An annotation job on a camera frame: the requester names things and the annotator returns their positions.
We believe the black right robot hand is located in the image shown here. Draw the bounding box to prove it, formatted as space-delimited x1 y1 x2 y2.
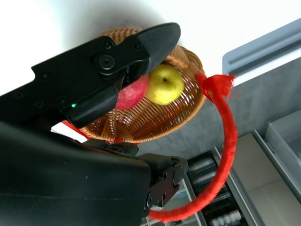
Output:
0 22 189 226

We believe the wicker basket with red handle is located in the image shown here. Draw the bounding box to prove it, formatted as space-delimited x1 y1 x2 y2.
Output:
62 27 238 224

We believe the red apple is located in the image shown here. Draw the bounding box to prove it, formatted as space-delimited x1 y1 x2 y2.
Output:
115 74 151 111

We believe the green apple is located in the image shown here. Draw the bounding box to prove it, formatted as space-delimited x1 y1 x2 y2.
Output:
146 64 185 106

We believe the grey storage cabinet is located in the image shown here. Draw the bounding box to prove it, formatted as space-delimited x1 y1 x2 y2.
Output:
145 115 301 226

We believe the grey recessed table tray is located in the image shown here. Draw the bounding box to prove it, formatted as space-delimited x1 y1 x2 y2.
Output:
222 18 301 82

